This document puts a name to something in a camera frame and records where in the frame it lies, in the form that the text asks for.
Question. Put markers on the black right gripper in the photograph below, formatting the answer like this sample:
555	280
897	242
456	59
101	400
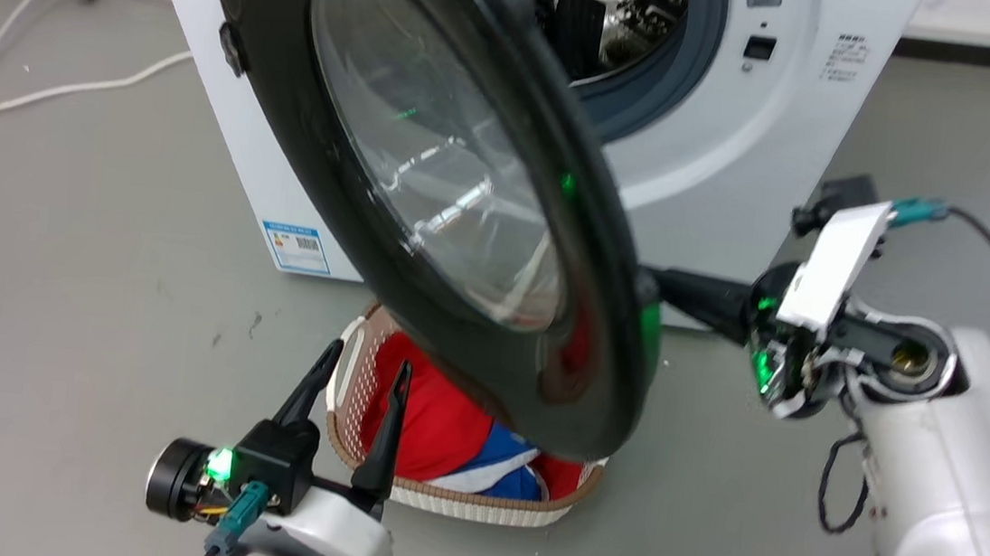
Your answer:
799	371

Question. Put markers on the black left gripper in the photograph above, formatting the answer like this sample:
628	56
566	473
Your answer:
273	456

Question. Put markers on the black round glass washer door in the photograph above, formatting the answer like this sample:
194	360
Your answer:
434	154

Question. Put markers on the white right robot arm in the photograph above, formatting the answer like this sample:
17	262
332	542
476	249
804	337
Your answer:
949	467

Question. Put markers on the white front-load washing machine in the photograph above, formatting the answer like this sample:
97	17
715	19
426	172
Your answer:
707	153

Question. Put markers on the grey rubber door gasket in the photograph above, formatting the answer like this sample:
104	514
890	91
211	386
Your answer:
689	70

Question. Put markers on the red blue white clothing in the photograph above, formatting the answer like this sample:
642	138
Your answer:
436	418

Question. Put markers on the white brown laundry basket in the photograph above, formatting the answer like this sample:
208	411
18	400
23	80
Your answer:
455	502

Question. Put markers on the blue energy label sticker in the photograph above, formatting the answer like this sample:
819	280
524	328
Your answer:
296	248

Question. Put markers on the stainless steel washer drum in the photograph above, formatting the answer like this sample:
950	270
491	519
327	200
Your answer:
628	27

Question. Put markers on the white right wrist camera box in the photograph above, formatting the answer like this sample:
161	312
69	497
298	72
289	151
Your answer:
834	265

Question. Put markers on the black block camera mount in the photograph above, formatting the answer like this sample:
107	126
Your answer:
844	193

